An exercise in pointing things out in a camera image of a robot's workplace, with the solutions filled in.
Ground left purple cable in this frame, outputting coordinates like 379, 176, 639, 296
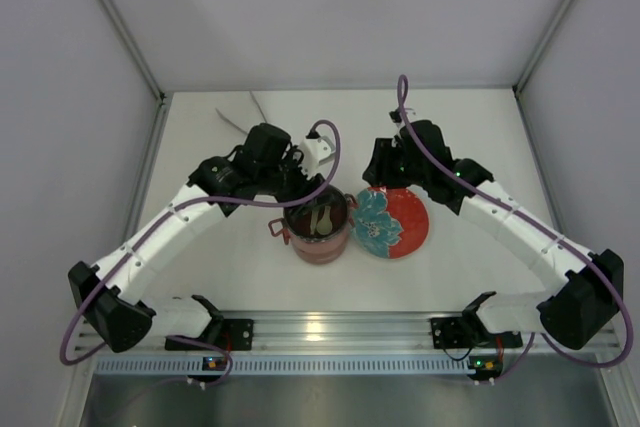
59, 119, 342, 366

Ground grey lunch box lid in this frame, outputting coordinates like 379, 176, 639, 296
283, 186, 357, 242

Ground pink steel bowl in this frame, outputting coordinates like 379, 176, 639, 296
290, 231, 349, 265
268, 217, 291, 246

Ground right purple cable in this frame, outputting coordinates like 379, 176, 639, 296
389, 74, 635, 367

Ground steel serving tongs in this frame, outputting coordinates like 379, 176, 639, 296
215, 91, 268, 136

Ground beige toy piece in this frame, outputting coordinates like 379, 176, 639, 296
310, 205, 333, 236

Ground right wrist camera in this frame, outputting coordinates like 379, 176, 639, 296
389, 108, 416, 130

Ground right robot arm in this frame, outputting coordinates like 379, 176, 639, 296
363, 113, 624, 350

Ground purple cable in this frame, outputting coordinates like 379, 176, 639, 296
389, 74, 635, 367
59, 119, 342, 366

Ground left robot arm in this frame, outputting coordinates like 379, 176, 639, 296
68, 123, 340, 353

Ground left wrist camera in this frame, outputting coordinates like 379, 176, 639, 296
298, 136, 336, 175

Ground red and teal plate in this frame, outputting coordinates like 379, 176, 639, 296
351, 187, 430, 260

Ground slotted cable duct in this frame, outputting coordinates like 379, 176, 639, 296
94, 354, 474, 376

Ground aluminium rail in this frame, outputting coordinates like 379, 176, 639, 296
74, 310, 621, 352

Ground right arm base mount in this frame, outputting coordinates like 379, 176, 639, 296
429, 292, 523, 350

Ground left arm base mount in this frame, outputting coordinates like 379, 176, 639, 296
164, 295, 254, 352

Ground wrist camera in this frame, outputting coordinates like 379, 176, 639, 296
389, 108, 416, 130
298, 136, 336, 175

